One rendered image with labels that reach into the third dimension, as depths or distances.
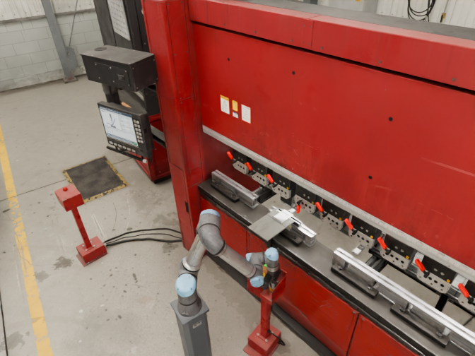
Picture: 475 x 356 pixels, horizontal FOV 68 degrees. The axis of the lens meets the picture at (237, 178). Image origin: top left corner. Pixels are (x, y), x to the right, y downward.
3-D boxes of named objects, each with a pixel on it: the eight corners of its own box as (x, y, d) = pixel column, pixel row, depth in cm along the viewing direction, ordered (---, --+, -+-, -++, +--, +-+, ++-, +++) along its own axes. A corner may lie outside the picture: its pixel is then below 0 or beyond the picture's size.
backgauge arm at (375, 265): (354, 280, 233) (358, 265, 225) (402, 232, 267) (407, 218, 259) (365, 287, 228) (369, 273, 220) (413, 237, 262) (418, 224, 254)
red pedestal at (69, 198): (75, 256, 356) (47, 190, 308) (99, 243, 369) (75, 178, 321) (83, 267, 344) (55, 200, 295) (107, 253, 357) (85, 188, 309)
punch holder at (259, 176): (251, 178, 255) (251, 159, 245) (259, 173, 259) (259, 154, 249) (266, 187, 245) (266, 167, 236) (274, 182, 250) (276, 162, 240)
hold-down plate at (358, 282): (330, 269, 224) (331, 266, 222) (335, 265, 227) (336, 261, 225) (373, 299, 206) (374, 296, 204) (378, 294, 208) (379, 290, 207)
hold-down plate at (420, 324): (389, 311, 199) (390, 307, 198) (394, 304, 202) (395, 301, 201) (444, 348, 181) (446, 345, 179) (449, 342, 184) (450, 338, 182)
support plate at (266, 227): (247, 227, 240) (247, 227, 240) (274, 210, 254) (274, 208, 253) (267, 241, 229) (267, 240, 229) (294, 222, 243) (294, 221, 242)
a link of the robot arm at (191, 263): (174, 285, 214) (201, 222, 185) (177, 265, 227) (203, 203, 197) (194, 289, 217) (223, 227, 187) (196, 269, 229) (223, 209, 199)
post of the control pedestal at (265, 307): (259, 334, 270) (260, 290, 238) (264, 329, 273) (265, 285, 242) (266, 338, 267) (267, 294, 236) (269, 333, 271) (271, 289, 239)
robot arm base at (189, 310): (183, 321, 209) (182, 311, 203) (172, 303, 219) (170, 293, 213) (206, 309, 215) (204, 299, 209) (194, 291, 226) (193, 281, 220)
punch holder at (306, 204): (294, 204, 230) (295, 184, 220) (302, 198, 235) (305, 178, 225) (312, 215, 221) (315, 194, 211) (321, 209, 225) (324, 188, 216)
